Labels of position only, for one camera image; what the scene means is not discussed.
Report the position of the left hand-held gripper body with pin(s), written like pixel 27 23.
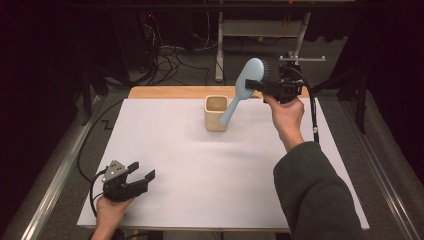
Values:
pixel 121 186

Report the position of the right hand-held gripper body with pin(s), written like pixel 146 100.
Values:
pixel 286 86

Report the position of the light blue hairbrush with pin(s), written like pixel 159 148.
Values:
pixel 245 83

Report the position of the beige square cup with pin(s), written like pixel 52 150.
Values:
pixel 213 116

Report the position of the person's left hand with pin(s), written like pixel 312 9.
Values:
pixel 110 213

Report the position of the person's right hand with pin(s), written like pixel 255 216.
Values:
pixel 286 120

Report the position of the yellow-green ball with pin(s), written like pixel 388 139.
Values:
pixel 260 39

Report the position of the white table sheet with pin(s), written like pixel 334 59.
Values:
pixel 200 173

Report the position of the black tripod stand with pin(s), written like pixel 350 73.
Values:
pixel 356 86
pixel 91 90

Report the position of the wooden table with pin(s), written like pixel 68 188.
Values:
pixel 173 92

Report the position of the black computer case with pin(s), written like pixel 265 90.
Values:
pixel 133 40

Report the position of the white metal desk frame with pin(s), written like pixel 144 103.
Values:
pixel 260 28

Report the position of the aluminium floor rail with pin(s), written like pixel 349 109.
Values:
pixel 383 173
pixel 56 173

